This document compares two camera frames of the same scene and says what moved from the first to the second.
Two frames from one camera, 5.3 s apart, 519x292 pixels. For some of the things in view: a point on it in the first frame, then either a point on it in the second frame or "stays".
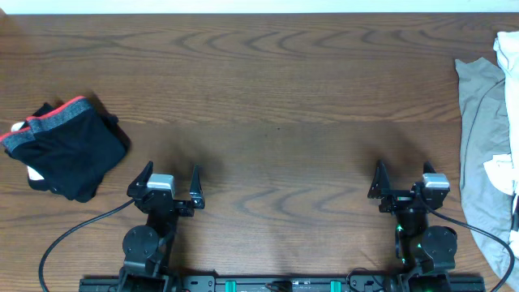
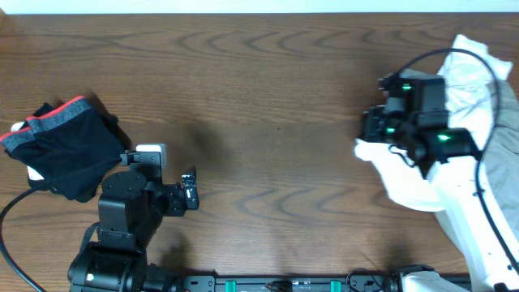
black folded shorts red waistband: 69,148 stays
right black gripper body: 397,200 → 380,127
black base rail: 276,283 stays
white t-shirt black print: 503,169 → 472,75
